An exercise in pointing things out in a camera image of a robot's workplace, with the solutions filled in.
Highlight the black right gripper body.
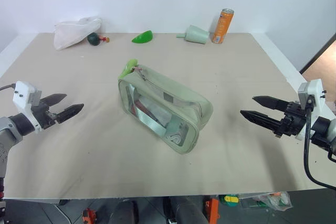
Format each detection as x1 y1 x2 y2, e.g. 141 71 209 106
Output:
272 100 309 138

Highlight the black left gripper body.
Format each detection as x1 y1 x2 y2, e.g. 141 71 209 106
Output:
33 99 60 130

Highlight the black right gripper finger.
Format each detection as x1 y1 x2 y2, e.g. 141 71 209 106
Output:
252 95 289 112
239 110 284 131

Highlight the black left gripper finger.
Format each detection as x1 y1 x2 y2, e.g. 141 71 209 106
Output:
41 93 68 108
56 103 85 124

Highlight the light green transparent pouch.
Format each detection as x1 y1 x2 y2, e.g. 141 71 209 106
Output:
117 58 214 155

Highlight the white mesh bag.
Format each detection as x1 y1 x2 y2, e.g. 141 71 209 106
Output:
54 16 103 51

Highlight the dark green toy melon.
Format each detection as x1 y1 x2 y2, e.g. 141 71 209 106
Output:
87 32 102 47

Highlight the clear plastic bag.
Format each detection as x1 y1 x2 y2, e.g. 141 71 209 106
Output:
240 191 293 212

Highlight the green yellow toy block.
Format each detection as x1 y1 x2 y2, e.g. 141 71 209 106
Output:
219 194 241 208

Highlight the orange drink can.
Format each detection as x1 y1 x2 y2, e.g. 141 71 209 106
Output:
212 8 235 44

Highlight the pale green plastic funnel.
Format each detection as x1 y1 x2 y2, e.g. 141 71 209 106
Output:
176 25 211 45

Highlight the bright green toy pepper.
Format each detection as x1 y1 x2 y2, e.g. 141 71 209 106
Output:
131 30 154 44

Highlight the orange black tool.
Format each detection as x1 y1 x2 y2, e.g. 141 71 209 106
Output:
81 207 98 224

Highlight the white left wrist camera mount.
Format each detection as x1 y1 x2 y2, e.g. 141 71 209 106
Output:
12 80 43 133

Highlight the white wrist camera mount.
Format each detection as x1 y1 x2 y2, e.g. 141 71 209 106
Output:
12 80 43 133
297 78 328 141

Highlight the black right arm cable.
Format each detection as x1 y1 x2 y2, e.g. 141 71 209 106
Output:
303 98 336 190

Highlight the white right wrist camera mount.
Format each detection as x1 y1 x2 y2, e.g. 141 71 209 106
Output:
297 78 328 141

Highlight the orange metal bracket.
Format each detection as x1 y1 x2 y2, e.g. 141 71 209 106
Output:
205 197 221 224

